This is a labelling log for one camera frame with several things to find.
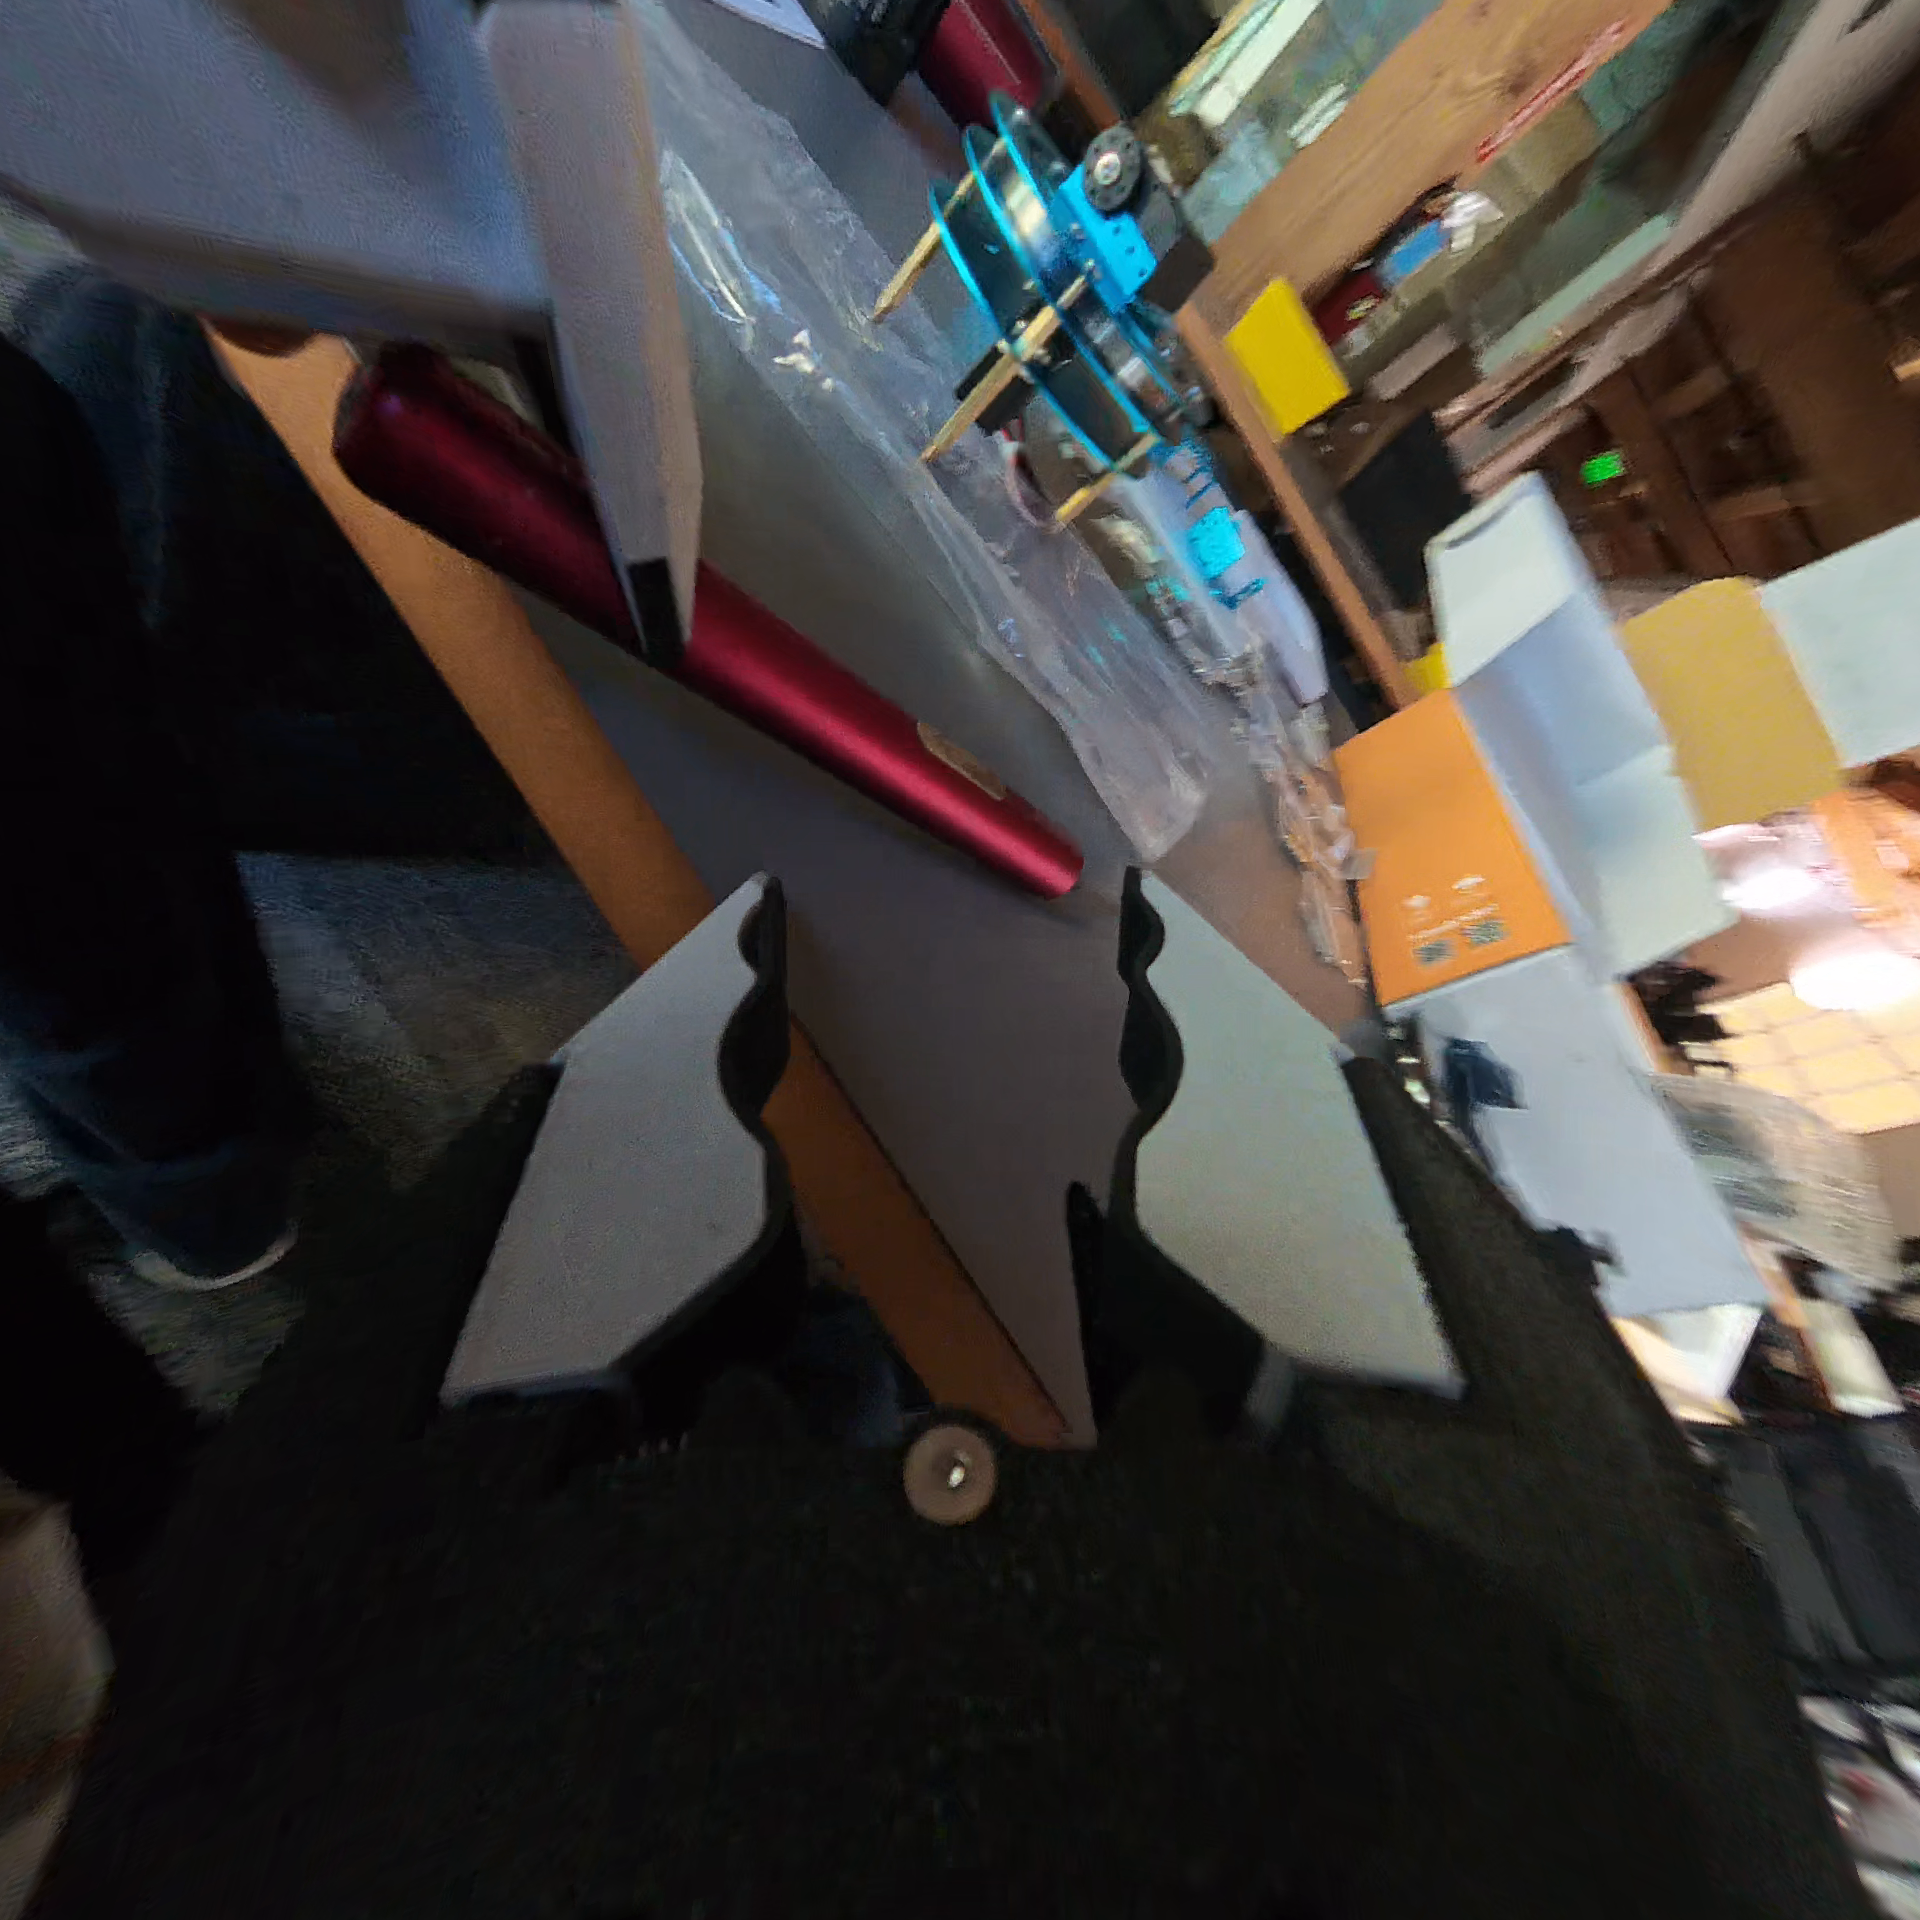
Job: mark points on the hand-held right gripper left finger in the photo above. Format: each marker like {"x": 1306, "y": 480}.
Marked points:
{"x": 629, "y": 1200}

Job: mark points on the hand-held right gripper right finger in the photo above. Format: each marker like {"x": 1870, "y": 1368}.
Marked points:
{"x": 1290, "y": 1200}

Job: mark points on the orange white cardboard box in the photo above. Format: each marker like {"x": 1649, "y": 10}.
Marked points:
{"x": 1440, "y": 839}

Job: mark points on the pile of small screw bags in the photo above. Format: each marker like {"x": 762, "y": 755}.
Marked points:
{"x": 1306, "y": 826}

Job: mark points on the wooden post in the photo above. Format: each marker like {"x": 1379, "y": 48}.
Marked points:
{"x": 1395, "y": 148}

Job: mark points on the person's left leg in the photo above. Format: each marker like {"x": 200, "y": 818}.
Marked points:
{"x": 150, "y": 902}

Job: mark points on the green exit sign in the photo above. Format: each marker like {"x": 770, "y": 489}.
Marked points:
{"x": 1608, "y": 470}

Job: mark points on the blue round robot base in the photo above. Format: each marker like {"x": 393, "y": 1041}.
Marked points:
{"x": 1109, "y": 241}

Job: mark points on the grey desk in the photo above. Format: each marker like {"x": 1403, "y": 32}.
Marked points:
{"x": 901, "y": 646}

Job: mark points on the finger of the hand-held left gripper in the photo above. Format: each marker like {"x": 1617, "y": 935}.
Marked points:
{"x": 599, "y": 300}

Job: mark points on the red fire extinguisher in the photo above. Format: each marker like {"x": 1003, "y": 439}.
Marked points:
{"x": 1350, "y": 300}

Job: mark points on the set of blue metal brackets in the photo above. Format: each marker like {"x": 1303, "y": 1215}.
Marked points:
{"x": 1215, "y": 555}

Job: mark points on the red electric screwdriver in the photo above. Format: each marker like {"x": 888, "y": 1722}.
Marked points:
{"x": 840, "y": 735}

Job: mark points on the red cylindrical case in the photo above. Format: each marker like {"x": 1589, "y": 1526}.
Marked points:
{"x": 984, "y": 52}

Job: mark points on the yellow plastic bin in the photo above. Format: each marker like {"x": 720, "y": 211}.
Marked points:
{"x": 1282, "y": 360}

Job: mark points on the large clear plastic bag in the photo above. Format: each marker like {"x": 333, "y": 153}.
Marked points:
{"x": 1109, "y": 751}

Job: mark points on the person's beige jacket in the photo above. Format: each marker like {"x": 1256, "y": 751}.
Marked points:
{"x": 43, "y": 1650}

